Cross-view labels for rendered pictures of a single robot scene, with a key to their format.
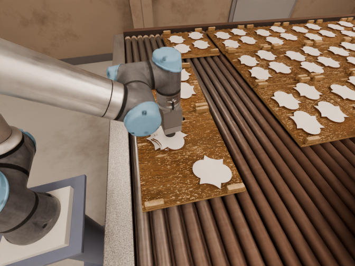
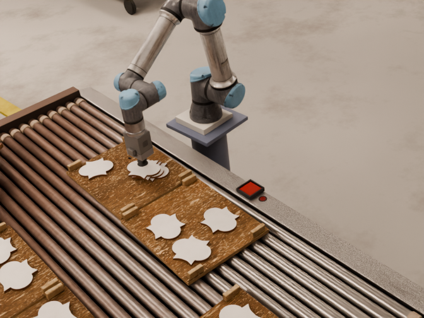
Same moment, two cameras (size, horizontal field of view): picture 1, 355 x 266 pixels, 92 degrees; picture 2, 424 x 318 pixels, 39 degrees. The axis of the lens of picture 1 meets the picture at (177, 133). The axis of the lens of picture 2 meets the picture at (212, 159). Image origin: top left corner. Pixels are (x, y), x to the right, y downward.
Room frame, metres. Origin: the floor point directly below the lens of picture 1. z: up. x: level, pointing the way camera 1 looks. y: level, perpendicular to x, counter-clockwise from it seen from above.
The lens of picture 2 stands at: (2.30, -0.50, 2.37)
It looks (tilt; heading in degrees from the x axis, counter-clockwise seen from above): 36 degrees down; 156
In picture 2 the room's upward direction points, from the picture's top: 7 degrees counter-clockwise
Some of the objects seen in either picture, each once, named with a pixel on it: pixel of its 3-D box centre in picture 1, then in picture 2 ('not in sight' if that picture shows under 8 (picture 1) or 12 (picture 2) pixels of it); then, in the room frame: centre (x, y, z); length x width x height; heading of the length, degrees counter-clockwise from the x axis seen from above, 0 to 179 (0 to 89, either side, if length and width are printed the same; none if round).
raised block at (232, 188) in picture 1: (234, 187); (74, 165); (0.23, -0.19, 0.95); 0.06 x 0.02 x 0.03; 102
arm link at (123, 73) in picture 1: (131, 82); (147, 93); (0.39, 0.12, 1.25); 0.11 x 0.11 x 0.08; 19
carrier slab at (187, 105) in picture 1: (168, 88); (192, 226); (0.81, 0.05, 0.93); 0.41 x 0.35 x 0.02; 11
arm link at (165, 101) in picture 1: (168, 95); (134, 123); (0.43, 0.03, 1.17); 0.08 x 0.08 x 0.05
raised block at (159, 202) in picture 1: (154, 203); not in sight; (0.18, 0.07, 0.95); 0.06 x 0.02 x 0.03; 102
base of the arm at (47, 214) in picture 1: (25, 213); (205, 105); (0.14, 0.45, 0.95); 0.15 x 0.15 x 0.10
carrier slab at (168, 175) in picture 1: (182, 150); (129, 174); (0.40, -0.02, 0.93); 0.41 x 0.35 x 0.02; 12
